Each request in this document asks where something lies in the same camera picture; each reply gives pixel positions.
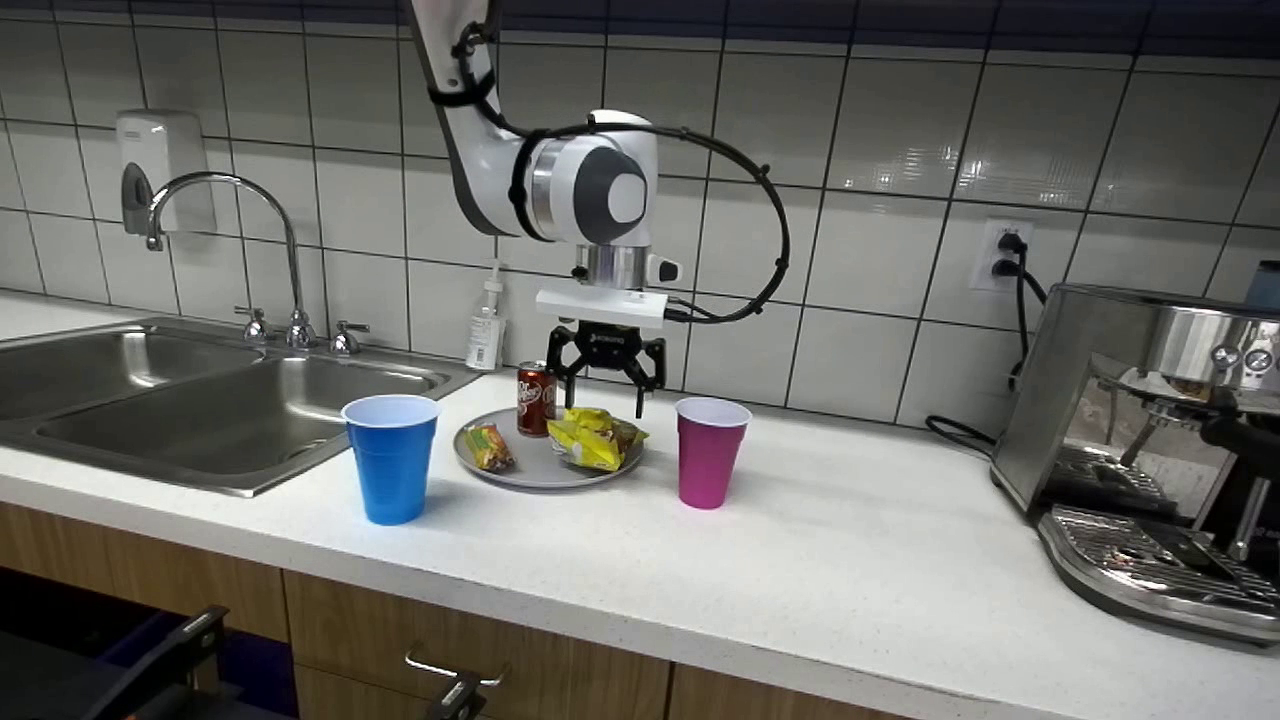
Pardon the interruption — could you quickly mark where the grey plate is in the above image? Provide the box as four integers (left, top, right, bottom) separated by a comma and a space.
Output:
453, 406, 645, 491

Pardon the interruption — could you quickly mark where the wooden drawer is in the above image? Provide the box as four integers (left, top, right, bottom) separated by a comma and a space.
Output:
283, 569, 673, 720

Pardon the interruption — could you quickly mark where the dark red soda can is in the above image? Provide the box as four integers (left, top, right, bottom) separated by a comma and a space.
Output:
516, 360, 558, 438

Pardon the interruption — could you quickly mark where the black cable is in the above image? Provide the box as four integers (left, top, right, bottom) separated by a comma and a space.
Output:
924, 231, 1034, 460
992, 258, 1050, 305

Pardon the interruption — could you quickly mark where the silver drawer handle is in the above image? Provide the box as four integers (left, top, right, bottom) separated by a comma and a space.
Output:
404, 648, 509, 690

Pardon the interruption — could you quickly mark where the blue plastic cup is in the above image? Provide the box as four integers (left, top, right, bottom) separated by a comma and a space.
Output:
341, 394, 442, 527

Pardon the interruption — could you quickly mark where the steel espresso machine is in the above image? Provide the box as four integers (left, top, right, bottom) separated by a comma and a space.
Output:
989, 282, 1280, 647

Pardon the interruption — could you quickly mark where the black clamp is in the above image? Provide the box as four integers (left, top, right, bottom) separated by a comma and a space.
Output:
428, 673, 488, 720

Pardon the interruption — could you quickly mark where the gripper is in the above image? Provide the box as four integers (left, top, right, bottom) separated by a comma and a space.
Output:
544, 321, 669, 420

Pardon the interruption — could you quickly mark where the orange green snack packet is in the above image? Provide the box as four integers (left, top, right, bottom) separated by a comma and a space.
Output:
464, 421, 516, 474

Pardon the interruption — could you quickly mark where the steel double sink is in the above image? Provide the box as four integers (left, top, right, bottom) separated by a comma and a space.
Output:
0, 317, 484, 499

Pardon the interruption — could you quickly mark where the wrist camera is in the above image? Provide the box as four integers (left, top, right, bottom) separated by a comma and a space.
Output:
534, 287, 670, 330

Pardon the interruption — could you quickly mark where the chrome tap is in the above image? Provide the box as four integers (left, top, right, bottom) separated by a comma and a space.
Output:
145, 171, 372, 357

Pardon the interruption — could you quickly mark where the white wall socket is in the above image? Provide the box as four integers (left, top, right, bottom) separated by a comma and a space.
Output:
968, 217, 1036, 294

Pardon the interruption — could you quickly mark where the clear pump bottle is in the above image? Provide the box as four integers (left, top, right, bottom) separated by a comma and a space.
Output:
465, 259, 507, 373

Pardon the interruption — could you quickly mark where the white wall soap dispenser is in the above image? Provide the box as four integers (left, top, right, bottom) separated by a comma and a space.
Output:
115, 109, 218, 237

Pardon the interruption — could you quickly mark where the pink plastic cup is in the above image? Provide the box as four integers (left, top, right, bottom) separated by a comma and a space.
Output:
674, 397, 753, 511

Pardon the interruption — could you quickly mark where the yellow chip bag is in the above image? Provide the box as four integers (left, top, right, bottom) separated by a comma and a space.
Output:
546, 406, 650, 473

